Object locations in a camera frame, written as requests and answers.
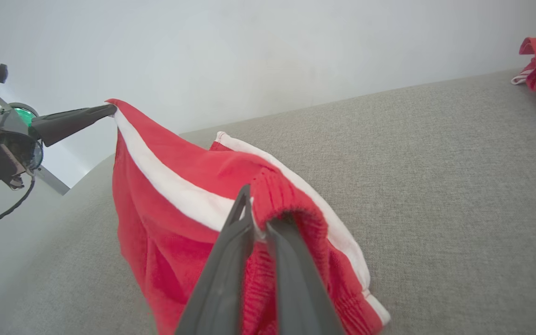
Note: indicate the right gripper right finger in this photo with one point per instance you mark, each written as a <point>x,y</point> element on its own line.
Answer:
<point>296,298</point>

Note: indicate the grey fabric sofa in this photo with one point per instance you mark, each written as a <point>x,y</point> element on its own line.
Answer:
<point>435,186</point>

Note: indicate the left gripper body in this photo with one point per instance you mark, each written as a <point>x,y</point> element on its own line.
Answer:
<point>12,139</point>

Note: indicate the dark wall baseboard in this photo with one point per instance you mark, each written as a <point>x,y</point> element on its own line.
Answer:
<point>53,181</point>

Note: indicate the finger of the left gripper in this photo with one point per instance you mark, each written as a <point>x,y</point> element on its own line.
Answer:
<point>72,114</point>
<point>58,131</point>

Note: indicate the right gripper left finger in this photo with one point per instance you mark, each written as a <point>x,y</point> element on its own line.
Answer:
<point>224,288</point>

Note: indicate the red shorts white stripe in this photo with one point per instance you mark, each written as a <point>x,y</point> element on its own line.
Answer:
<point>165,242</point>

